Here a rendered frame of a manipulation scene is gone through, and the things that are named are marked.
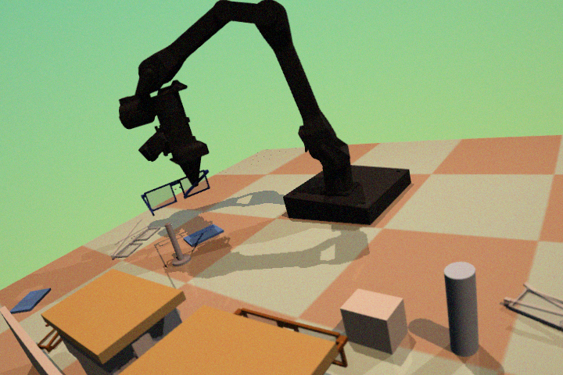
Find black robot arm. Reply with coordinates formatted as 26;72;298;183
119;0;360;196

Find grey cylinder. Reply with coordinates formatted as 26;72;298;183
444;262;479;357

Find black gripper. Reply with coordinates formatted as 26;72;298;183
159;112;210;185

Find blue flat slab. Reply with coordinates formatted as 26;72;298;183
183;224;224;247
9;288;52;314

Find navy rectangular glasses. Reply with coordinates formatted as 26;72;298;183
141;170;210;216

